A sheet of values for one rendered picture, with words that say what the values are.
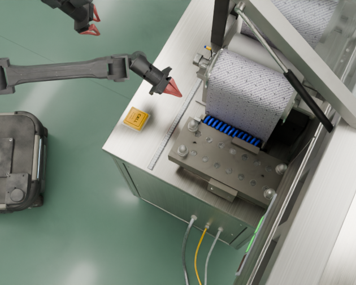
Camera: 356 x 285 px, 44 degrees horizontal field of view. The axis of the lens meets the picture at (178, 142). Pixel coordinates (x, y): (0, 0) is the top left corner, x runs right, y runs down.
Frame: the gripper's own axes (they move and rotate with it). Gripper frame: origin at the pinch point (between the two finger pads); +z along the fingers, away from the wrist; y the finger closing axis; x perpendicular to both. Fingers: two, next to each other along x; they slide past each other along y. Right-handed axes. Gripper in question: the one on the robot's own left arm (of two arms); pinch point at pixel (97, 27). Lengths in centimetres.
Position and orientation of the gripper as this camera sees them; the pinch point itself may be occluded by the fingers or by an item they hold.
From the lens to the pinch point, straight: 171.2
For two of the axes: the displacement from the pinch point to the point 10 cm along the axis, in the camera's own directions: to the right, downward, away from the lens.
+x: -8.7, 1.8, 4.5
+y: -0.4, -9.5, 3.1
